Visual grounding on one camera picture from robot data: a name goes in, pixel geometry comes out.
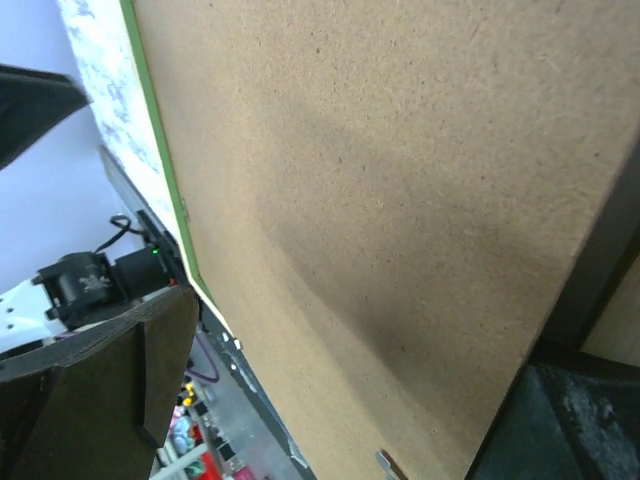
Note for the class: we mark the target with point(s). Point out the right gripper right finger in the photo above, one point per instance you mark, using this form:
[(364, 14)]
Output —
[(563, 423)]

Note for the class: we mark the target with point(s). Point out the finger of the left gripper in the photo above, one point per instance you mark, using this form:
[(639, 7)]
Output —
[(32, 103)]

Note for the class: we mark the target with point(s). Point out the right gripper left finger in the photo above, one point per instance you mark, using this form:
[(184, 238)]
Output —
[(97, 405)]

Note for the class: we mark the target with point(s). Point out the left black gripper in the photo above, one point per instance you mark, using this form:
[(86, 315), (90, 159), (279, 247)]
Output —
[(154, 267)]

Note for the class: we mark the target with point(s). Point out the green and wood picture frame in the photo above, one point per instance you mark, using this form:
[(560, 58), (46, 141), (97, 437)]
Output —
[(179, 210)]

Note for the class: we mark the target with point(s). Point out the brown frame backing board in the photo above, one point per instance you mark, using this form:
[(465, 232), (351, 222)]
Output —
[(384, 198)]

